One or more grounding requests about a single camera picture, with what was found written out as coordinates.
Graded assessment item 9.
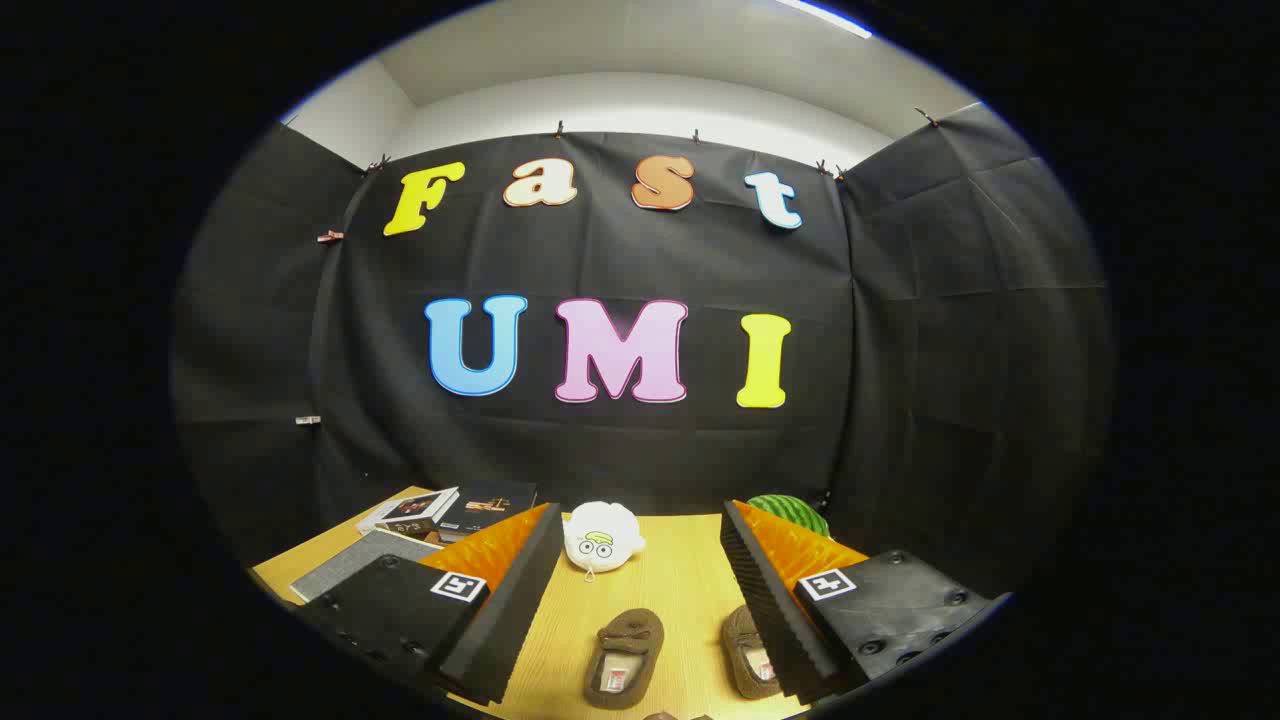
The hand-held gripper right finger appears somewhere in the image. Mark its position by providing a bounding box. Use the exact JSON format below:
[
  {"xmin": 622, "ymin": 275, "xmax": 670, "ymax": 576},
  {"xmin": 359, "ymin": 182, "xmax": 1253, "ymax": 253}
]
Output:
[{"xmin": 720, "ymin": 498, "xmax": 1013, "ymax": 707}]

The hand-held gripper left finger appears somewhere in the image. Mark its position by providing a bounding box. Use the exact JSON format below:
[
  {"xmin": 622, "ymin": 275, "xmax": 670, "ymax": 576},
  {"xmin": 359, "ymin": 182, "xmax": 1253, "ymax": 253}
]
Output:
[{"xmin": 298, "ymin": 502, "xmax": 566, "ymax": 707}]

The brown slipper shoe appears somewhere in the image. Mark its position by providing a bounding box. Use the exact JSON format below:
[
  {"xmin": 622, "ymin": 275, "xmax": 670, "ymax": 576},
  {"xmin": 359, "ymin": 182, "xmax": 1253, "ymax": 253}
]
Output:
[
  {"xmin": 722, "ymin": 604, "xmax": 783, "ymax": 700},
  {"xmin": 583, "ymin": 608, "xmax": 666, "ymax": 711}
]

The grey fabric storage box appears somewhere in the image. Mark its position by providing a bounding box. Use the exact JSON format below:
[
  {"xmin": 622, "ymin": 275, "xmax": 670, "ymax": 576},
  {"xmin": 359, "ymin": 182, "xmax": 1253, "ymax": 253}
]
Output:
[{"xmin": 290, "ymin": 530, "xmax": 444, "ymax": 604}]

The dark cover book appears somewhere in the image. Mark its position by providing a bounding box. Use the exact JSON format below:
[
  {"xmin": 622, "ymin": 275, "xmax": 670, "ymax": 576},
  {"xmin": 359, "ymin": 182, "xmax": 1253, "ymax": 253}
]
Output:
[{"xmin": 435, "ymin": 480, "xmax": 538, "ymax": 541}]

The watermelon plush toy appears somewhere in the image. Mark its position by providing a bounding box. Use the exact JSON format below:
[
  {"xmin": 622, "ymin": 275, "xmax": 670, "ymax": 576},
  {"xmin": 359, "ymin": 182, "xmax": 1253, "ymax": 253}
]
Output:
[{"xmin": 747, "ymin": 494, "xmax": 831, "ymax": 539}]

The white plush toy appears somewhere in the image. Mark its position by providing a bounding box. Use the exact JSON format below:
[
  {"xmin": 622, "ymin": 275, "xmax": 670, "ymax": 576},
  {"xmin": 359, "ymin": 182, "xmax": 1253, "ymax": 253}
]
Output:
[{"xmin": 562, "ymin": 501, "xmax": 646, "ymax": 583}]

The white cover book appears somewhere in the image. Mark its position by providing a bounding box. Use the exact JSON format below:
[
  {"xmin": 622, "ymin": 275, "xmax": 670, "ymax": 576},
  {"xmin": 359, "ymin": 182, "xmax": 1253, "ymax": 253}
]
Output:
[{"xmin": 357, "ymin": 487, "xmax": 461, "ymax": 536}]

